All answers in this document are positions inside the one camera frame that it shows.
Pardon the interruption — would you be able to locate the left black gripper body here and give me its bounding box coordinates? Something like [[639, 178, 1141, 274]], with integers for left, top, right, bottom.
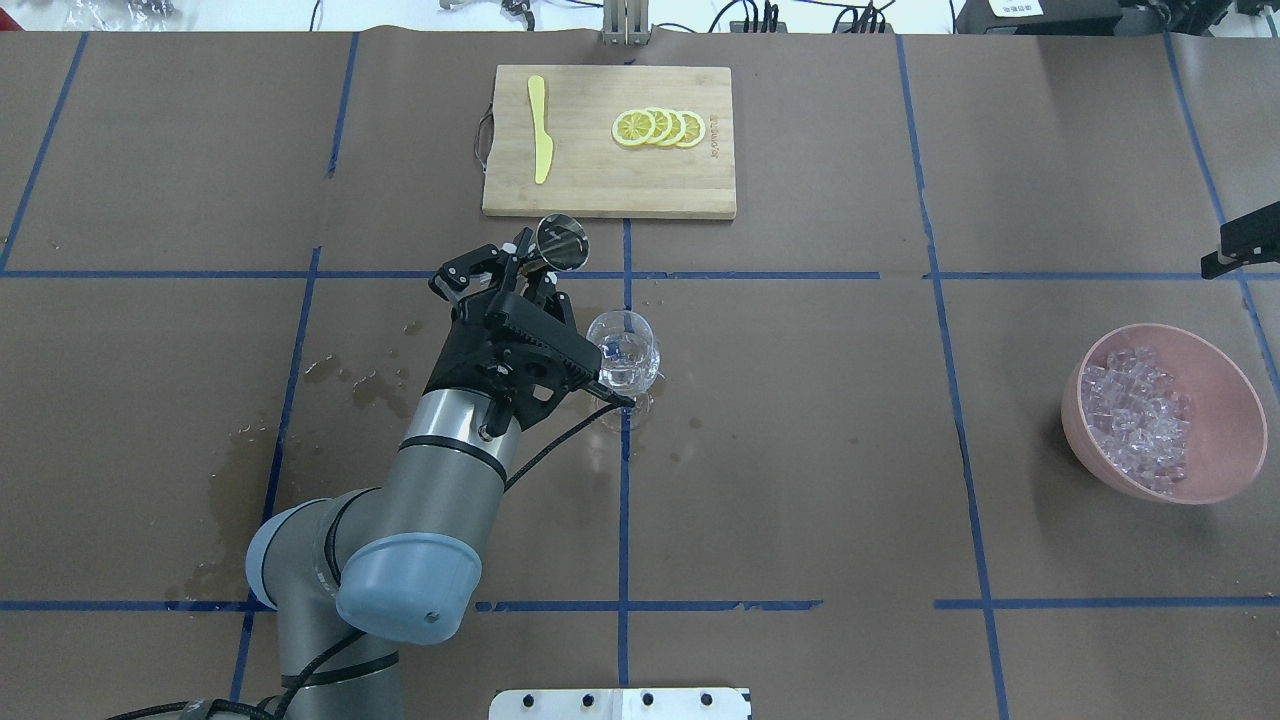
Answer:
[[426, 290, 570, 430]]

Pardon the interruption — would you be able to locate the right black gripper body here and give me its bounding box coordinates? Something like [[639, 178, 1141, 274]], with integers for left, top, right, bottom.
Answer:
[[1199, 202, 1280, 281]]

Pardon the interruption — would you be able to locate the steel cocktail jigger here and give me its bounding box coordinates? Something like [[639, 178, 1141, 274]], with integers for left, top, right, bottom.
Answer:
[[517, 213, 590, 275]]

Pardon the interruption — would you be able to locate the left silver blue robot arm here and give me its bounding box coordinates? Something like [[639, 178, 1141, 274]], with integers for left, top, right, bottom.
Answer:
[[244, 231, 602, 719]]

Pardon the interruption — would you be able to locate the clear wine glass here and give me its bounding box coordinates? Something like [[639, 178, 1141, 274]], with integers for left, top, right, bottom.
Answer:
[[588, 310, 660, 432]]

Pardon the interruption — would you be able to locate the pile of clear ice cubes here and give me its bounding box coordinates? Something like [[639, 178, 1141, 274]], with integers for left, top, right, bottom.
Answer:
[[1079, 346, 1190, 496]]

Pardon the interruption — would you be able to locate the bamboo cutting board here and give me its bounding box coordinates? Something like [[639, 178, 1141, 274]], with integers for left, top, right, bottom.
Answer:
[[481, 64, 739, 222]]

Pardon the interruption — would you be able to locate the yellow plastic knife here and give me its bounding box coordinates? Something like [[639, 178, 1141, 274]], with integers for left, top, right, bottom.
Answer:
[[527, 76, 556, 184]]

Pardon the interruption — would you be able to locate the lemon slice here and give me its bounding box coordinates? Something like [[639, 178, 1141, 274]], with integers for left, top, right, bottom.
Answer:
[[611, 109, 658, 147], [644, 108, 675, 146], [658, 109, 687, 147], [675, 110, 707, 149]]

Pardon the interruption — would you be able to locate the pink ribbed bowl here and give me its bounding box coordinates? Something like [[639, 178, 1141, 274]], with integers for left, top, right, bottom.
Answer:
[[1060, 323, 1268, 505]]

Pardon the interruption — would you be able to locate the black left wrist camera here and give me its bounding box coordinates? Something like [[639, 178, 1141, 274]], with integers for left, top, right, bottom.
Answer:
[[484, 291, 611, 398]]

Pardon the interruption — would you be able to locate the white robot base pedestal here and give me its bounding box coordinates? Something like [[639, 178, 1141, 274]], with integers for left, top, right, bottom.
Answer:
[[488, 687, 753, 719]]

